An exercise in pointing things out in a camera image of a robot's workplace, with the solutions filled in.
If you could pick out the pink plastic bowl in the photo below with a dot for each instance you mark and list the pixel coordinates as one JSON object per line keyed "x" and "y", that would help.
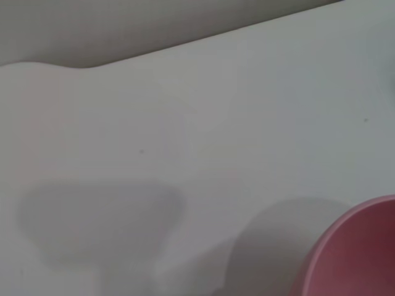
{"x": 355, "y": 246}

